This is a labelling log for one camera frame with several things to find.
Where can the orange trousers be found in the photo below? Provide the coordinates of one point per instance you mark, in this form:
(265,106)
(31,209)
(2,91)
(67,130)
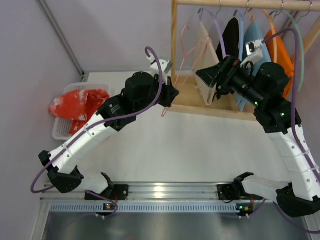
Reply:
(284,61)

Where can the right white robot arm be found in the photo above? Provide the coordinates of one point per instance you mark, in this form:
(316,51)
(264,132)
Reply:
(300,196)

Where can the aluminium corner frame post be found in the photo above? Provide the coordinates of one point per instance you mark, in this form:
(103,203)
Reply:
(47,12)

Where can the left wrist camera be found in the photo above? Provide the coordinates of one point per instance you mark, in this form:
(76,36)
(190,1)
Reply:
(165,64)

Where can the red white patterned trousers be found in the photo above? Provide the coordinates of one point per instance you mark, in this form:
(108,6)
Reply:
(78,106)

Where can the black trousers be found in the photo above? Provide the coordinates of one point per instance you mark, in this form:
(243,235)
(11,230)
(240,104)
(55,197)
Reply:
(231,38)

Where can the orange hanger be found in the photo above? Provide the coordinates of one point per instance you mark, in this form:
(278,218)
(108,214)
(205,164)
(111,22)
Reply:
(272,28)

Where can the pink wire hanger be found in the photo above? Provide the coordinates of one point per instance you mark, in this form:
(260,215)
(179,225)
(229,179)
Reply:
(185,55)

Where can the wooden clothes rack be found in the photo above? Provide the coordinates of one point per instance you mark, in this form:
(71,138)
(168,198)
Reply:
(191,100)

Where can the light blue trousers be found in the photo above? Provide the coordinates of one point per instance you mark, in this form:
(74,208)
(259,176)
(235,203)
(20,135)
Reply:
(253,33)

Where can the green hanger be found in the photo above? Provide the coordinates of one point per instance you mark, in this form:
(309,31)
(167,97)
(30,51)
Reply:
(300,64)

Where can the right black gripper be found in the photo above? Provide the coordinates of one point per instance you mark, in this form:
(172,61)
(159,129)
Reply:
(225,75)

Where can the purple hanger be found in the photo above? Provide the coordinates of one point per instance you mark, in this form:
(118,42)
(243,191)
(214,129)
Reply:
(218,28)

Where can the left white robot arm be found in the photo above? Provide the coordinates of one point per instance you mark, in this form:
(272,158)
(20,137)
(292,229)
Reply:
(141,92)

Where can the white plastic basket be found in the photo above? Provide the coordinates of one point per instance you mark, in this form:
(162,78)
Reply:
(62,126)

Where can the grey slotted cable duct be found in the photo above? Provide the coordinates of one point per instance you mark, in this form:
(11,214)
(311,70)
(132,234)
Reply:
(147,207)

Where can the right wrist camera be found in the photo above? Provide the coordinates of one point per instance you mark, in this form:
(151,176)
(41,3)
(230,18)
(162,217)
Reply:
(254,51)

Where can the blue hanger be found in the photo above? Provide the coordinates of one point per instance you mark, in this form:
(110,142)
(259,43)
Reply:
(241,32)

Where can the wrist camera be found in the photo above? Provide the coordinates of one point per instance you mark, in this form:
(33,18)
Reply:
(254,51)
(165,64)

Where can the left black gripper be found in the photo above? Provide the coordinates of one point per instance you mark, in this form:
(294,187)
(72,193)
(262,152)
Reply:
(164,92)

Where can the beige trousers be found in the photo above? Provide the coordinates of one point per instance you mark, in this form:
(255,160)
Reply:
(204,57)

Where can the aluminium mounting rail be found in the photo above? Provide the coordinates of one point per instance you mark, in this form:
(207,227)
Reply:
(175,191)

